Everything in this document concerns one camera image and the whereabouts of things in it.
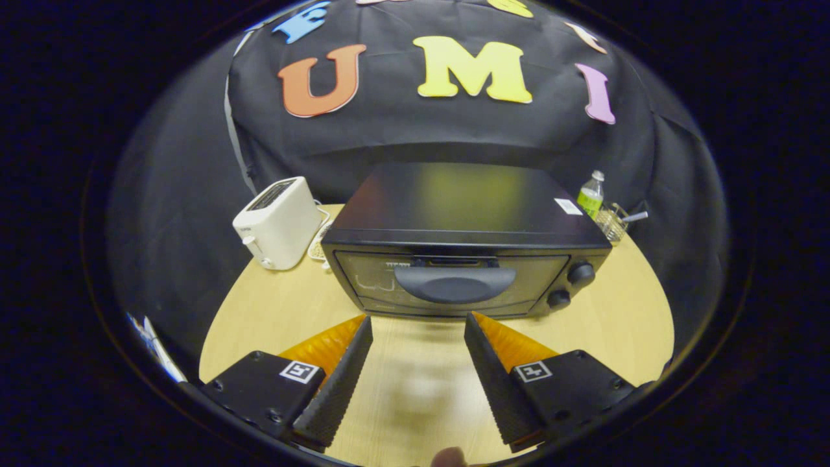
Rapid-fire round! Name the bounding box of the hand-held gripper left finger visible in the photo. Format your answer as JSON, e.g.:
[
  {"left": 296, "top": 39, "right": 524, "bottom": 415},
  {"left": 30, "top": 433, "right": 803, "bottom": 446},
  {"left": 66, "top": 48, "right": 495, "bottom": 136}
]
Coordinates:
[{"left": 198, "top": 315, "right": 374, "bottom": 453}]

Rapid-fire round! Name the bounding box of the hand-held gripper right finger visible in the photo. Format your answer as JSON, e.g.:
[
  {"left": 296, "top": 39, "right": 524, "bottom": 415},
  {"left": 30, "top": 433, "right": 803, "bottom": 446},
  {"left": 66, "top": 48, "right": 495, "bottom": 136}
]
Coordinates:
[{"left": 464, "top": 311, "right": 652, "bottom": 453}]

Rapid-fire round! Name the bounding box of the black toaster oven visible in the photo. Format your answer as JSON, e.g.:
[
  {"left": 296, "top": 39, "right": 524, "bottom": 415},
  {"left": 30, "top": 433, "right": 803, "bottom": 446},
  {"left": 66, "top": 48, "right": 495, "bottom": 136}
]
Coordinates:
[{"left": 321, "top": 162, "right": 613, "bottom": 320}]

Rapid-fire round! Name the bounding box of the white pop-up toaster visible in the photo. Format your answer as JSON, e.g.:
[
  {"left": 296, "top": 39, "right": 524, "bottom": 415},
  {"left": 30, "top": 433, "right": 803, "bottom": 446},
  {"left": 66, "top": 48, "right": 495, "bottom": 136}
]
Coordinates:
[{"left": 232, "top": 176, "right": 323, "bottom": 271}]

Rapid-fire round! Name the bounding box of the clear bottle with green label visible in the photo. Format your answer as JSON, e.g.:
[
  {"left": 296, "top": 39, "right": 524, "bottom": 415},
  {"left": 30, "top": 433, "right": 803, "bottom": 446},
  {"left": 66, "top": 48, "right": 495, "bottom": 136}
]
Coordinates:
[{"left": 577, "top": 171, "right": 605, "bottom": 220}]

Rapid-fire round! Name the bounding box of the white power cable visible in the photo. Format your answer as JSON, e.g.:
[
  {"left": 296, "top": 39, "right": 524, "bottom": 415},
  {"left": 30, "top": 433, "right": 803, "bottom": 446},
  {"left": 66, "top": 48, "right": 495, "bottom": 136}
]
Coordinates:
[{"left": 307, "top": 201, "right": 335, "bottom": 261}]

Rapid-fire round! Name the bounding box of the small wire basket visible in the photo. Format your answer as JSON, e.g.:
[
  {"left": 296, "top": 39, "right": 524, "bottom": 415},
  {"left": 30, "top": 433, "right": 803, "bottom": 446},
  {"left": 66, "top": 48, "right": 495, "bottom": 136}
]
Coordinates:
[{"left": 597, "top": 202, "right": 630, "bottom": 243}]

